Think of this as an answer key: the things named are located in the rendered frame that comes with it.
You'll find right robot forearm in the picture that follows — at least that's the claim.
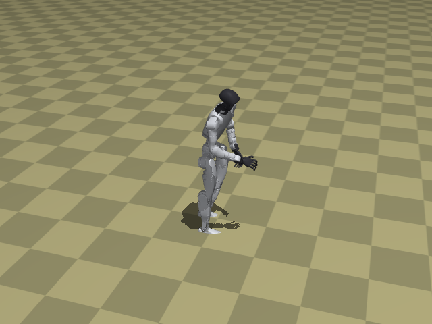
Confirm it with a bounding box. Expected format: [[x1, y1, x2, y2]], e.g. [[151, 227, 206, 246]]
[[212, 147, 241, 162]]

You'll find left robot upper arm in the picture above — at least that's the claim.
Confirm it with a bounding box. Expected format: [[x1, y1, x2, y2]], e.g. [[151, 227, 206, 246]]
[[226, 104, 236, 128]]

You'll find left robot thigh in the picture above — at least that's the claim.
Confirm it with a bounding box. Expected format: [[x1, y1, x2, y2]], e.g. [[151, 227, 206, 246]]
[[215, 143, 229, 189]]

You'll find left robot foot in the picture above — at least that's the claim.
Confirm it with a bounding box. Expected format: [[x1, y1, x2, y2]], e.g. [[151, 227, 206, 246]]
[[198, 211, 217, 217]]

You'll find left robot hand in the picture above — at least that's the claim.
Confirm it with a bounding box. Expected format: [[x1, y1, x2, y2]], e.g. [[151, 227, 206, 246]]
[[232, 143, 243, 168]]

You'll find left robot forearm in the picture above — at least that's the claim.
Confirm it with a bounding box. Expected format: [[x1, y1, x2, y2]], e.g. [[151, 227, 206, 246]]
[[226, 126, 237, 150]]

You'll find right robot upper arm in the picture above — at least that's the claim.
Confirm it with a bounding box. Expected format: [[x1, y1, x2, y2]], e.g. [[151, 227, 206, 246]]
[[206, 117, 219, 155]]

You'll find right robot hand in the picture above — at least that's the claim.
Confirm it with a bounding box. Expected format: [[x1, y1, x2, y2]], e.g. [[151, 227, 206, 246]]
[[234, 156, 258, 171]]

